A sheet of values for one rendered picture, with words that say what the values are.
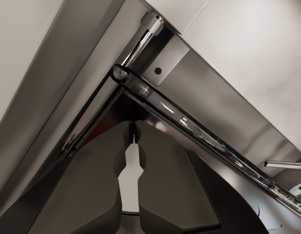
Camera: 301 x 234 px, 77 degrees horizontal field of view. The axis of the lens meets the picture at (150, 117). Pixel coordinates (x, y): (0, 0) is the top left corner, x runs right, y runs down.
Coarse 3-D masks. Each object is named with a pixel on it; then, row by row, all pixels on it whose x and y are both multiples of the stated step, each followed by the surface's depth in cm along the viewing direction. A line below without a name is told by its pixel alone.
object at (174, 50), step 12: (168, 36) 18; (156, 48) 20; (168, 48) 17; (180, 48) 17; (156, 60) 17; (168, 60) 17; (144, 72) 18; (156, 72) 18; (168, 72) 18; (156, 84) 18
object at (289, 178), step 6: (282, 174) 29; (288, 174) 28; (294, 174) 28; (300, 174) 27; (276, 180) 29; (282, 180) 28; (288, 180) 28; (294, 180) 27; (300, 180) 27; (288, 186) 27; (294, 186) 27; (300, 186) 27; (294, 192) 27; (300, 192) 27; (276, 198) 28
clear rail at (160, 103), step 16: (128, 80) 13; (144, 80) 13; (144, 96) 13; (160, 96) 14; (160, 112) 14; (176, 112) 14; (192, 128) 15; (208, 144) 16; (224, 144) 16; (224, 160) 17; (240, 160) 17; (256, 176) 18; (272, 192) 19; (288, 192) 20
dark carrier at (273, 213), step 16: (128, 96) 14; (112, 112) 14; (128, 112) 14; (144, 112) 14; (96, 128) 15; (160, 128) 15; (176, 128) 15; (80, 144) 16; (192, 144) 16; (208, 160) 17; (224, 176) 18; (240, 176) 18; (240, 192) 19; (256, 192) 19; (256, 208) 21; (272, 208) 21; (288, 208) 21; (128, 224) 21; (272, 224) 22; (288, 224) 22
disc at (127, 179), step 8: (136, 144) 16; (128, 152) 16; (136, 152) 16; (128, 160) 16; (136, 160) 16; (128, 168) 17; (136, 168) 17; (120, 176) 17; (128, 176) 17; (136, 176) 17; (120, 184) 18; (128, 184) 18; (136, 184) 18; (120, 192) 18; (128, 192) 18; (136, 192) 18; (128, 200) 19; (136, 200) 19; (128, 208) 20; (136, 208) 20
